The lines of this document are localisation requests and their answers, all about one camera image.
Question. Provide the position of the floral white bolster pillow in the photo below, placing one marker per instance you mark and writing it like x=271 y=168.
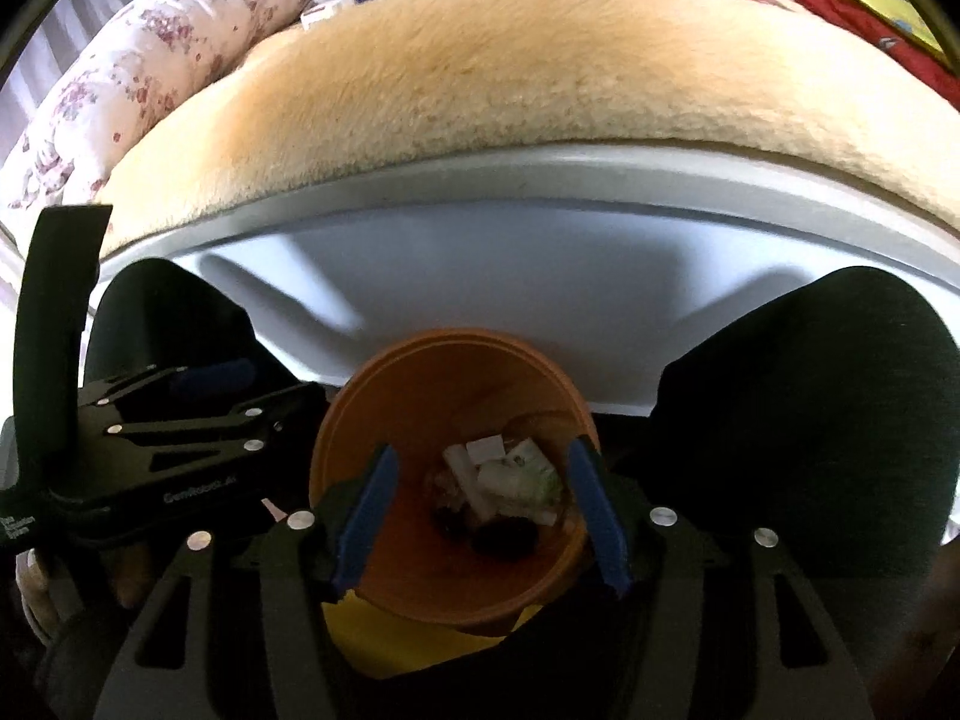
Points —
x=143 y=63

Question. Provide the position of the white bed frame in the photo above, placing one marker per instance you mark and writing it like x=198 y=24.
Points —
x=613 y=260

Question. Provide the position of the person's left black trouser leg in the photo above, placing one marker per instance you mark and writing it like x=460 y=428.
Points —
x=155 y=313

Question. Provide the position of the left white curtain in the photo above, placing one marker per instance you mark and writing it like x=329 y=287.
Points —
x=67 y=29

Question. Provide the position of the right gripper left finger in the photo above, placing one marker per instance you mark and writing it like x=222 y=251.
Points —
x=236 y=630

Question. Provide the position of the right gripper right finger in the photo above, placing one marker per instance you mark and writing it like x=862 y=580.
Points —
x=718 y=623

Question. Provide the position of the floral plush bed blanket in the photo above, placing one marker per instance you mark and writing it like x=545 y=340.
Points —
x=398 y=81

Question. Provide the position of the yellow cartoon pillow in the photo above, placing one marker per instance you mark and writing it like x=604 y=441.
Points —
x=902 y=16

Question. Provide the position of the green white ointment tube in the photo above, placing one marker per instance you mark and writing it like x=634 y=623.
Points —
x=523 y=484

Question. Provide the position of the person's left hand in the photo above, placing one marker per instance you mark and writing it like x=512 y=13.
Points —
x=48 y=603

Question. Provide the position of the person's right black trouser leg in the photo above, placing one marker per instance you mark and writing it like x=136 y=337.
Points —
x=830 y=417

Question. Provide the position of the white paper tube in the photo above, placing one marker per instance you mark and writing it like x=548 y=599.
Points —
x=461 y=467

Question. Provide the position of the person's black trouser leg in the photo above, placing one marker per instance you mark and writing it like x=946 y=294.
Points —
x=155 y=313
x=830 y=417

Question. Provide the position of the red cloth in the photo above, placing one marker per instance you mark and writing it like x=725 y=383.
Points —
x=856 y=19

